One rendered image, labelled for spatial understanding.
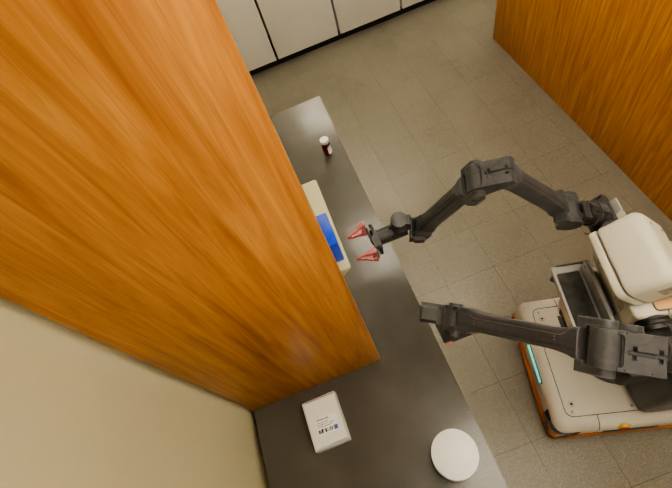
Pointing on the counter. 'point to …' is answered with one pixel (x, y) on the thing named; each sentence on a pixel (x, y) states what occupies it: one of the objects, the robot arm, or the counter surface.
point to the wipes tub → (455, 455)
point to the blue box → (330, 236)
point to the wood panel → (161, 194)
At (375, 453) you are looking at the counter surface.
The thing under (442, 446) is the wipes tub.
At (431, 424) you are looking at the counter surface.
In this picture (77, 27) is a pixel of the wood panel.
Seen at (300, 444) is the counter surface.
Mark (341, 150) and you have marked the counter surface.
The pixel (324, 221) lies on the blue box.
